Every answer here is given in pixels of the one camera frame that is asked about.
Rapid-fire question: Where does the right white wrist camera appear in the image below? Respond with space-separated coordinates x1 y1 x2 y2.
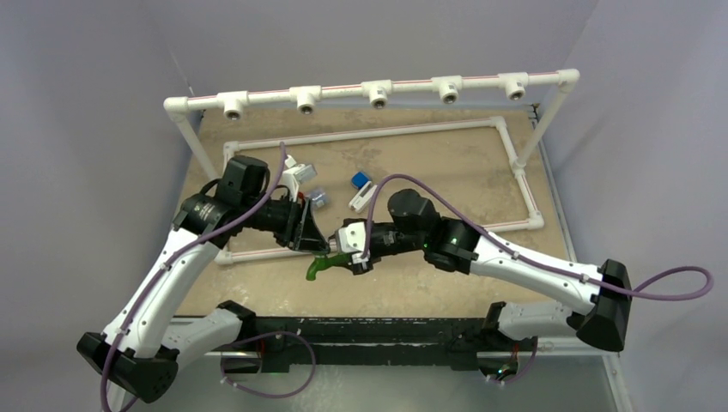
333 221 373 275

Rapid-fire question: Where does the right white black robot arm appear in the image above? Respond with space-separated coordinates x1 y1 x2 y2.
369 189 632 352

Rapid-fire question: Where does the aluminium table frame rail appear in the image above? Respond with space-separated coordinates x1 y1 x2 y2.
153 318 621 360

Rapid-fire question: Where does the white pvc pipe frame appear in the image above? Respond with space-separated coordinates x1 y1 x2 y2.
163 69 580 233

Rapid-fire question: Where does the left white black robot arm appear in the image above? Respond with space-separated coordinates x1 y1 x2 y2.
77 155 331 403

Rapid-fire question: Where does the white faucet with blue handle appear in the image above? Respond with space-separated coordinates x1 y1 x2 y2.
348 172 379 214

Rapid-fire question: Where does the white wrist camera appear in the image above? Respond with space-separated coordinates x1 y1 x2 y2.
333 221 373 275
279 154 318 199

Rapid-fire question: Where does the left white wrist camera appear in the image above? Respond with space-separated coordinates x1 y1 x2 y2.
279 154 318 199

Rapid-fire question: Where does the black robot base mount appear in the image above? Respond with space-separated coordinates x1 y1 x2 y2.
220 302 537 373

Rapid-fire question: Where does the green water faucet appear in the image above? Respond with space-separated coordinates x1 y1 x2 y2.
306 253 352 282

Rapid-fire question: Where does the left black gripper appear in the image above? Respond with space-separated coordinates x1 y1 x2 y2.
241 191 330 252

